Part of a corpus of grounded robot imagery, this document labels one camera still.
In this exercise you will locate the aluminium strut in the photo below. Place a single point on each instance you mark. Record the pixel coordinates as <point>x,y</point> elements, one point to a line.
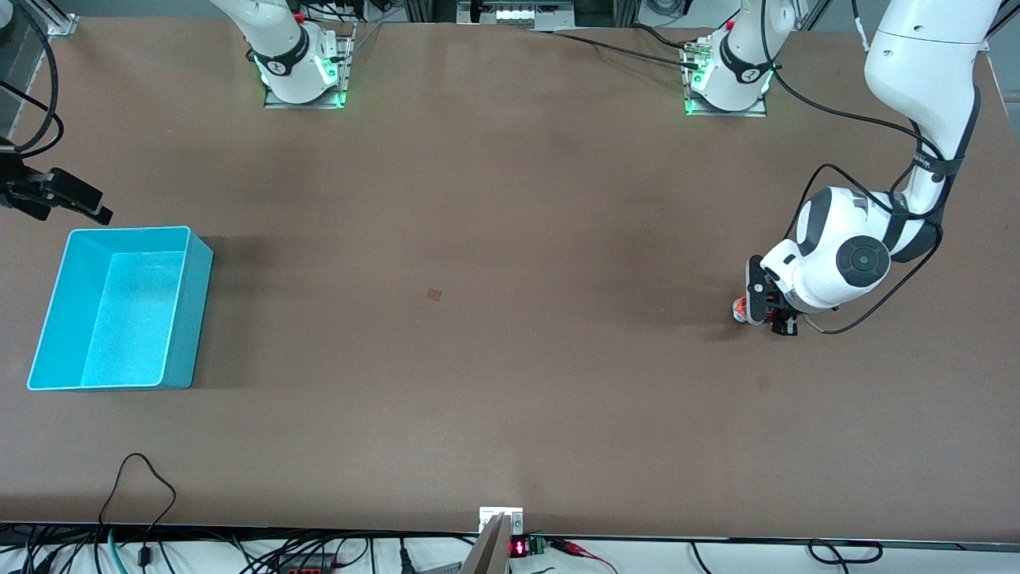
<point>813,12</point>

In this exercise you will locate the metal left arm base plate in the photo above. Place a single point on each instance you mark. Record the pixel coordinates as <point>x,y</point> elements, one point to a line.
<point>757,112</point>

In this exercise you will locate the black power strip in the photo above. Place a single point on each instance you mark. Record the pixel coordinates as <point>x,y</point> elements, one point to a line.
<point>307,568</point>

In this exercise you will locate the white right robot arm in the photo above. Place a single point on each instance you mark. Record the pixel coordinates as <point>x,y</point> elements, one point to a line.
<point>279,48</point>

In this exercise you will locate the grey metal bar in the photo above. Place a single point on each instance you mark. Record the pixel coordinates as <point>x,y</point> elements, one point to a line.
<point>490,550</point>

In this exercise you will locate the red digit display module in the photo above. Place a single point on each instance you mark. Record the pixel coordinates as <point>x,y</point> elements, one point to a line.
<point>519,548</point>

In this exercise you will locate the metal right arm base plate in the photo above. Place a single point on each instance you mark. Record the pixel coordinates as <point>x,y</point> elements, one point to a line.
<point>347,64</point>

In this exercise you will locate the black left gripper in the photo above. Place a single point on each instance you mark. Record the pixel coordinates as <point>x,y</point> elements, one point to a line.
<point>784,317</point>

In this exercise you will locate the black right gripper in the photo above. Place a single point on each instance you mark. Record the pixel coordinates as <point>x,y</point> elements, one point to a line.
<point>32,194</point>

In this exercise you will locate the aluminium frame corner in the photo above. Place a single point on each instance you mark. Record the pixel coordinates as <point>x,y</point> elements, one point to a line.
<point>62,22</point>

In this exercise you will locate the red alligator clip lead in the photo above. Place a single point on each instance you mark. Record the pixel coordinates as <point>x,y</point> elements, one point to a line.
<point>572,548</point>

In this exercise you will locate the blue plastic box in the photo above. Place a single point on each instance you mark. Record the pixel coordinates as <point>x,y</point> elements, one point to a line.
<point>119,319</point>

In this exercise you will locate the orange toy bus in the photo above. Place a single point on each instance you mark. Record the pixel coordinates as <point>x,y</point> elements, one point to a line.
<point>739,309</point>

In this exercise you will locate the grey equipment with white connectors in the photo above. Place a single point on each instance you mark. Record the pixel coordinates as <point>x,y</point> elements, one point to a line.
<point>518,14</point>

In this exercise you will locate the white mounting plate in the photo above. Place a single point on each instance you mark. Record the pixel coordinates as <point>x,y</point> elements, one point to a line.
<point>488,514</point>

